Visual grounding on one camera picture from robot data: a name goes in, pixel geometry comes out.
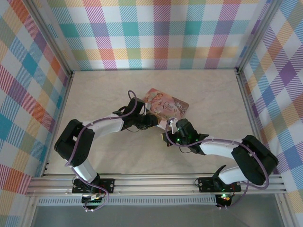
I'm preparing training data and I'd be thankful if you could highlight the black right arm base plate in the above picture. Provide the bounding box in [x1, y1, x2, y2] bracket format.
[197, 176, 242, 192]

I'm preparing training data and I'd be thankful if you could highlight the aluminium frame leg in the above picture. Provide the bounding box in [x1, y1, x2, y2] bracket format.
[22, 196, 40, 227]
[276, 193, 293, 227]

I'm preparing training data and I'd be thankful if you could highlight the long aluminium mounting rail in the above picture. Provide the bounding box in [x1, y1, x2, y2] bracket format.
[26, 174, 287, 197]

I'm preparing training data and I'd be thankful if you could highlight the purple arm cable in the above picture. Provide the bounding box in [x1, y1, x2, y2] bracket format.
[64, 89, 145, 212]
[165, 120, 269, 210]

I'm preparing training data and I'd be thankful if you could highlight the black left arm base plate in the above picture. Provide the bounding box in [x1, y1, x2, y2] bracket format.
[71, 178, 116, 195]

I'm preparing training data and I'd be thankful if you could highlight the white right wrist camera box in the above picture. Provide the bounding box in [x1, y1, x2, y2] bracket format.
[166, 118, 178, 130]

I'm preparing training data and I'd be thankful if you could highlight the black controller board with wires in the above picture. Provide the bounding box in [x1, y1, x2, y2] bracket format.
[81, 193, 106, 206]

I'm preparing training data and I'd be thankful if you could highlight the controller board with orange light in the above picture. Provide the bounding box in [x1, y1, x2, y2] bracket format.
[216, 192, 232, 208]

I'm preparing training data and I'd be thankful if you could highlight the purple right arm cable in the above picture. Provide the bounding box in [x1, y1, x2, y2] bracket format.
[165, 120, 269, 210]

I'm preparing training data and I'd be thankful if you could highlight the aluminium frame post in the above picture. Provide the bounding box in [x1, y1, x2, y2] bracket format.
[25, 0, 74, 78]
[236, 0, 285, 74]

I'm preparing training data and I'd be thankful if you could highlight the pink decorated tin box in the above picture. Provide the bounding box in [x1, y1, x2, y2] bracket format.
[141, 88, 190, 125]

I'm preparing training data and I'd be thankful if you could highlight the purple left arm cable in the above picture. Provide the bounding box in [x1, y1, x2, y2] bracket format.
[64, 89, 145, 212]

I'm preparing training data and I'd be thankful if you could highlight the grey slotted cable duct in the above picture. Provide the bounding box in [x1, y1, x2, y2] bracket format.
[37, 195, 217, 206]

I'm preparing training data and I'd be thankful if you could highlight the aluminium table side rail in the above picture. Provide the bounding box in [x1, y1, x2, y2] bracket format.
[235, 68, 273, 175]
[41, 70, 75, 178]

